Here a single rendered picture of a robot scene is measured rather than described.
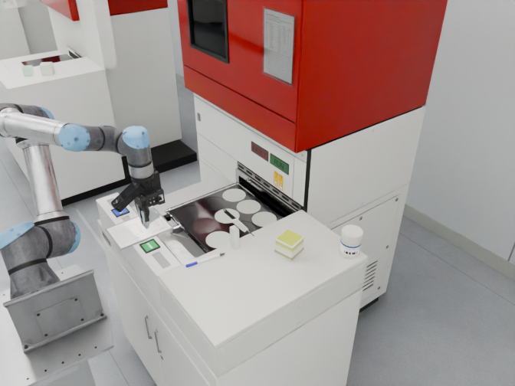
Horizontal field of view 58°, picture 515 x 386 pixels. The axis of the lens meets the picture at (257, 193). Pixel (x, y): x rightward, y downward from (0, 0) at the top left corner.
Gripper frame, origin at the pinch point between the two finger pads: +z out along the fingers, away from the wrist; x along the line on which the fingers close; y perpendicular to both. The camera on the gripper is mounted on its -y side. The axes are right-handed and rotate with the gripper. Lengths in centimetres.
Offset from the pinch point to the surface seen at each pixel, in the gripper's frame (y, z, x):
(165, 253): 3.6, 9.6, -6.8
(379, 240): 113, 52, -13
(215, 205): 36.8, 15.7, 15.7
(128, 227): -1.4, 9.3, 14.2
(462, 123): 207, 23, 12
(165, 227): 10.1, 9.3, 6.6
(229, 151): 58, 6, 37
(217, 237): 26.2, 15.6, -3.0
